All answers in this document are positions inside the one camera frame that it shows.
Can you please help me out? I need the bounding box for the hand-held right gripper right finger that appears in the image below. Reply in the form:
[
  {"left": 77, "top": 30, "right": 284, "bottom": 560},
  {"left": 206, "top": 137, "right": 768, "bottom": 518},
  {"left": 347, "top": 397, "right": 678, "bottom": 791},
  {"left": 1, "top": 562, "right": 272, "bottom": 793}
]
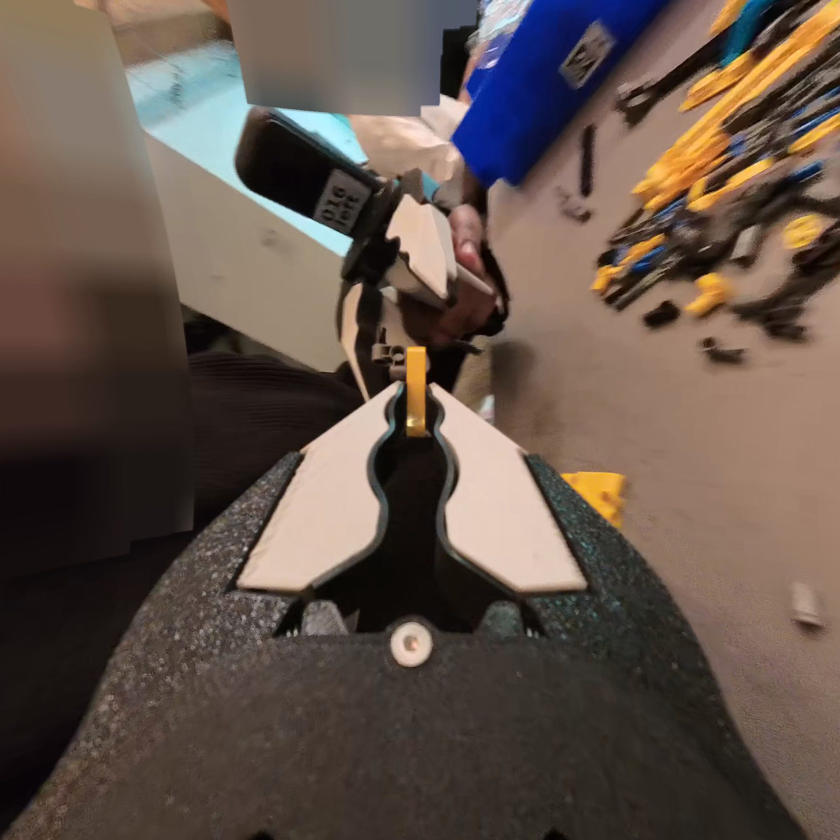
[{"left": 428, "top": 383, "right": 589, "bottom": 597}]

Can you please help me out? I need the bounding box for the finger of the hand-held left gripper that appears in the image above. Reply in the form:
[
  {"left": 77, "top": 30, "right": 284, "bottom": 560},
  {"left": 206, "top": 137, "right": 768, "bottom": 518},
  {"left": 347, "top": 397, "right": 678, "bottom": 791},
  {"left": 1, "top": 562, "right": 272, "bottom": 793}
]
[
  {"left": 454, "top": 260, "right": 505, "bottom": 315},
  {"left": 385, "top": 195, "right": 455, "bottom": 309}
]

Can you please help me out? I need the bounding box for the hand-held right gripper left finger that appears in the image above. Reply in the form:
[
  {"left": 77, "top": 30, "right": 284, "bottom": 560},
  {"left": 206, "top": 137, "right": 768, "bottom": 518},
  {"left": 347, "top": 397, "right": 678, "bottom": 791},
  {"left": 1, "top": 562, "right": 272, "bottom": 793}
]
[{"left": 236, "top": 381, "right": 403, "bottom": 595}]

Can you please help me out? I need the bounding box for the yellow toy beam piece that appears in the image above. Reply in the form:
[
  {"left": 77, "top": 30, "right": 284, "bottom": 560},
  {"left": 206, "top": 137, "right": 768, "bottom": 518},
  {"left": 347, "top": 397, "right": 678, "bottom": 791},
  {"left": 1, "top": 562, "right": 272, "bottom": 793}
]
[{"left": 405, "top": 346, "right": 430, "bottom": 438}]

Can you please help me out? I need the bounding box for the pile of toy building pieces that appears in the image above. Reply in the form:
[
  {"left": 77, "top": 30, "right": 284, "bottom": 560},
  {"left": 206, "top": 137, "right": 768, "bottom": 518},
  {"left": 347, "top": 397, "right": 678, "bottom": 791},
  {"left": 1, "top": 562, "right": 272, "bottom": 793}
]
[{"left": 554, "top": 0, "right": 840, "bottom": 367}]

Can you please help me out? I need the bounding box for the person's left hand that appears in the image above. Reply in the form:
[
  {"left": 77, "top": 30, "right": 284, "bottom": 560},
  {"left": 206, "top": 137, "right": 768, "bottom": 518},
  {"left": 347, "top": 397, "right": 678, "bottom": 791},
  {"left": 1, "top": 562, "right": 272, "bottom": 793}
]
[{"left": 403, "top": 202, "right": 511, "bottom": 350}]

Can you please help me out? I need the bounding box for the yellow toy block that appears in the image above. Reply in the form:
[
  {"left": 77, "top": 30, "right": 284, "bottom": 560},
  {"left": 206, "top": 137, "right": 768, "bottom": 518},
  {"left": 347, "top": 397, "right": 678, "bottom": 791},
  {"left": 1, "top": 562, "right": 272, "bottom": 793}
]
[{"left": 562, "top": 471, "right": 627, "bottom": 530}]

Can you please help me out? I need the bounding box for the person's dark knit sweater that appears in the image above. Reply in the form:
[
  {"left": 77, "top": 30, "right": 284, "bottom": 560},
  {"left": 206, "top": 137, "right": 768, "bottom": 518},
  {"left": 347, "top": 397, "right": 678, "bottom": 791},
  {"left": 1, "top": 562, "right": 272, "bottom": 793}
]
[{"left": 187, "top": 351, "right": 368, "bottom": 532}]

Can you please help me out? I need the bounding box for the white board panel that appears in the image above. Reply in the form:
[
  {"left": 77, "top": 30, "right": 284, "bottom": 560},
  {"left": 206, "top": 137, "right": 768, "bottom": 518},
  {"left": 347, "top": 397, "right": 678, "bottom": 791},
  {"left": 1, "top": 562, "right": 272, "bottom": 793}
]
[{"left": 141, "top": 128, "right": 358, "bottom": 375}]

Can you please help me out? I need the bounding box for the blue plastic bin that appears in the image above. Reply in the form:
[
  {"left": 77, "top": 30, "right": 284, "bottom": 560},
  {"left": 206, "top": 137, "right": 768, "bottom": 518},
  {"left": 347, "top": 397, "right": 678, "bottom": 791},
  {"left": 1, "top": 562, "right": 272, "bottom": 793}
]
[{"left": 450, "top": 0, "right": 673, "bottom": 190}]

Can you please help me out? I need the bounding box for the grey toy pin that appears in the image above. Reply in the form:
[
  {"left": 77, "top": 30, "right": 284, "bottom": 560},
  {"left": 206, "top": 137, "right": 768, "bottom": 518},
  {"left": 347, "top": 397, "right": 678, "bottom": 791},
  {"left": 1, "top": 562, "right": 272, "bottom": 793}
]
[{"left": 789, "top": 581, "right": 826, "bottom": 632}]

